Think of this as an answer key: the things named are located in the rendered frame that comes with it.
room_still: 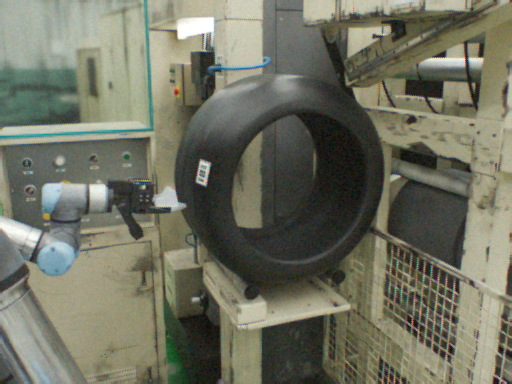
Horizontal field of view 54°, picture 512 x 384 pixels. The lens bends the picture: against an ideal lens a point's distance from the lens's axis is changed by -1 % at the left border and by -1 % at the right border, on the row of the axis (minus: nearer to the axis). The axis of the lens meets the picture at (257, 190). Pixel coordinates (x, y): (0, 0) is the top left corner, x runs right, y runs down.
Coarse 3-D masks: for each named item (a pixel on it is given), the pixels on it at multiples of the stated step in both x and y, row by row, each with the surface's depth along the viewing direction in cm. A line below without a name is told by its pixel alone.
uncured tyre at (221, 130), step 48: (240, 96) 130; (288, 96) 129; (336, 96) 135; (192, 144) 134; (240, 144) 127; (336, 144) 168; (192, 192) 131; (336, 192) 171; (240, 240) 133; (288, 240) 170; (336, 240) 147
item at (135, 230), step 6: (120, 204) 130; (126, 204) 131; (120, 210) 130; (126, 210) 131; (126, 216) 131; (132, 216) 132; (126, 222) 132; (132, 222) 132; (132, 228) 133; (138, 228) 133; (132, 234) 134; (138, 234) 134
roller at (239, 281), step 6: (222, 264) 159; (228, 270) 154; (228, 276) 154; (234, 276) 149; (240, 276) 147; (234, 282) 148; (240, 282) 145; (246, 282) 143; (252, 282) 143; (240, 288) 144; (246, 288) 140; (252, 288) 141; (258, 288) 142; (246, 294) 140; (252, 294) 141; (258, 294) 142
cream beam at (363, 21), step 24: (312, 0) 158; (336, 0) 145; (360, 0) 134; (384, 0) 125; (432, 0) 112; (456, 0) 114; (312, 24) 160; (336, 24) 155; (360, 24) 155; (384, 24) 155
